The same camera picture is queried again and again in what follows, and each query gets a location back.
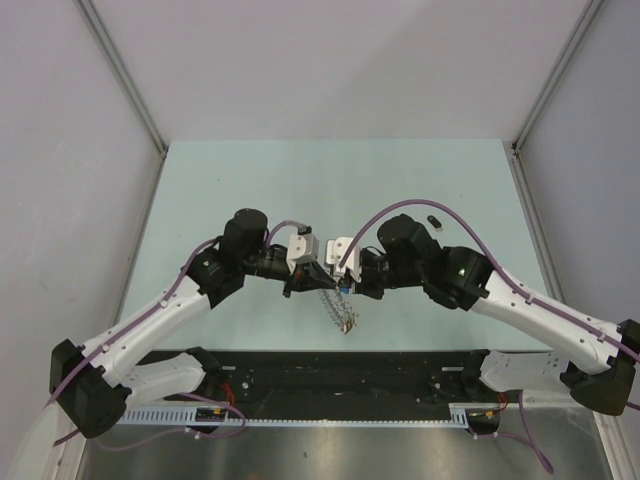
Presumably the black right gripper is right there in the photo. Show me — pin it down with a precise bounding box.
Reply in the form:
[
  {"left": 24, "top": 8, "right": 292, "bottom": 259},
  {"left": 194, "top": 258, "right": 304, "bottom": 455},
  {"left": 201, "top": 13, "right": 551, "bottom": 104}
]
[{"left": 339, "top": 248, "right": 424, "bottom": 300}]

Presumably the steel disc with key rings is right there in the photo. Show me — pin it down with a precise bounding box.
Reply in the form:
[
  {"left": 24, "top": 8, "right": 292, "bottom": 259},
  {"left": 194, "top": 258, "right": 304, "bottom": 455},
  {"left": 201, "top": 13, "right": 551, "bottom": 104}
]
[{"left": 318, "top": 289, "right": 359, "bottom": 335}]

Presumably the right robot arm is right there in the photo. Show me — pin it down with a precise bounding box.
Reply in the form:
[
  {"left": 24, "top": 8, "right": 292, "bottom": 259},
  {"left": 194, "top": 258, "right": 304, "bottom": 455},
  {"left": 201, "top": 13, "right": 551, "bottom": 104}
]
[{"left": 325, "top": 214, "right": 639, "bottom": 416}]

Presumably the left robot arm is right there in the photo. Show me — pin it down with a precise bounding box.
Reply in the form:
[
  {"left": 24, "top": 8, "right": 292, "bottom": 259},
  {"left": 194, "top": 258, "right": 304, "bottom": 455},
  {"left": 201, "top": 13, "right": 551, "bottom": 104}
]
[{"left": 49, "top": 208, "right": 337, "bottom": 439}]

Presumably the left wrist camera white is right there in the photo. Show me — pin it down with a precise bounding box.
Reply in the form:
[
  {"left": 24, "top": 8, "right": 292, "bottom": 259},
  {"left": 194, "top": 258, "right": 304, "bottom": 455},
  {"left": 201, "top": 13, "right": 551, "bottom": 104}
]
[{"left": 286, "top": 227, "right": 319, "bottom": 265}]

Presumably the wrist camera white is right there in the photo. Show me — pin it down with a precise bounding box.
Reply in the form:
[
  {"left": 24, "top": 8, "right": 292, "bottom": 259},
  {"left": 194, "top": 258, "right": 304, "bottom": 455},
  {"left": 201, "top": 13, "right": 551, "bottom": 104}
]
[
  {"left": 324, "top": 237, "right": 362, "bottom": 283},
  {"left": 286, "top": 227, "right": 319, "bottom": 265}
]

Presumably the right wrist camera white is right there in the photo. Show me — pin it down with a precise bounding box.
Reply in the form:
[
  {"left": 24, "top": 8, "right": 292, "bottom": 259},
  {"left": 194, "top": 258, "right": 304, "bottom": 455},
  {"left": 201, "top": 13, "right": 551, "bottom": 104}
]
[{"left": 324, "top": 237, "right": 362, "bottom": 283}]

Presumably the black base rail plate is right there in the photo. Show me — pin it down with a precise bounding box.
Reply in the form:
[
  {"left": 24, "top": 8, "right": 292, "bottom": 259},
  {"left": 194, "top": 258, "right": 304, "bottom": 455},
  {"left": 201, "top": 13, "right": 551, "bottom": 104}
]
[{"left": 213, "top": 350, "right": 506, "bottom": 403}]

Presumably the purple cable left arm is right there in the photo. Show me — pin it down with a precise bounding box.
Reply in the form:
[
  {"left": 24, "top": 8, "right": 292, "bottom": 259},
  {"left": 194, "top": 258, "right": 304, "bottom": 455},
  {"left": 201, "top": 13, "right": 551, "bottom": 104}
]
[{"left": 48, "top": 219, "right": 311, "bottom": 446}]

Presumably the grey slotted cable duct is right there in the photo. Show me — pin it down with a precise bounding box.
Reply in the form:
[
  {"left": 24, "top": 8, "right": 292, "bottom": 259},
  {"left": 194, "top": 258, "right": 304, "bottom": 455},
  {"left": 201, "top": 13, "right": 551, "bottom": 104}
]
[{"left": 118, "top": 402, "right": 468, "bottom": 429}]

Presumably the left aluminium frame post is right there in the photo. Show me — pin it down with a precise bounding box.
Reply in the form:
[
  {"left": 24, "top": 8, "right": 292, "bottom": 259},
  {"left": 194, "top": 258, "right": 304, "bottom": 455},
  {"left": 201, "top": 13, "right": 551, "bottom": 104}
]
[{"left": 74, "top": 0, "right": 169, "bottom": 156}]

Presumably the aluminium frame post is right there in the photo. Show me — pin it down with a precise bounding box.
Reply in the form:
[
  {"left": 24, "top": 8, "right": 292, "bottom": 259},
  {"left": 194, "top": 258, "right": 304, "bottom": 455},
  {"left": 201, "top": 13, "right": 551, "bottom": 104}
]
[
  {"left": 74, "top": 0, "right": 169, "bottom": 156},
  {"left": 509, "top": 0, "right": 606, "bottom": 156}
]

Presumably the right aluminium frame post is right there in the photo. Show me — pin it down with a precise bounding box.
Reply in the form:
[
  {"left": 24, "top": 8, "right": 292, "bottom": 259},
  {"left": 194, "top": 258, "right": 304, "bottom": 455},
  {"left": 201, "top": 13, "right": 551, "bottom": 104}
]
[{"left": 509, "top": 0, "right": 606, "bottom": 156}]

